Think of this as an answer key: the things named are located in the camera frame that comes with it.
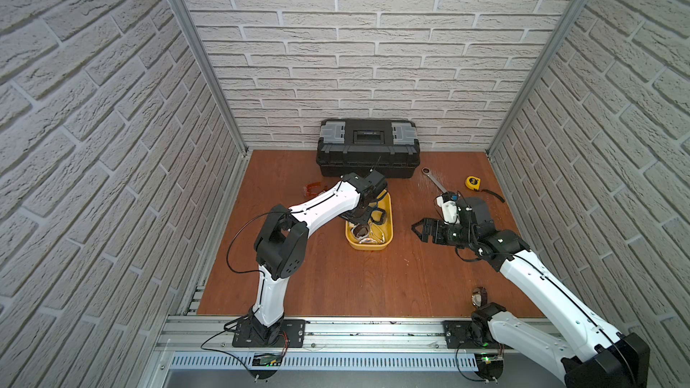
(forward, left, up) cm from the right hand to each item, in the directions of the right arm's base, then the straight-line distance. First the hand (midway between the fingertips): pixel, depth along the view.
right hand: (427, 228), depth 79 cm
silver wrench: (+34, -11, -15) cm, 39 cm away
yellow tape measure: (+26, -29, -14) cm, 41 cm away
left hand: (+10, +20, -6) cm, 23 cm away
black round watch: (+12, +11, -11) cm, 20 cm away
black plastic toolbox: (+34, +17, +3) cm, 38 cm away
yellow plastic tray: (+17, +10, -9) cm, 22 cm away
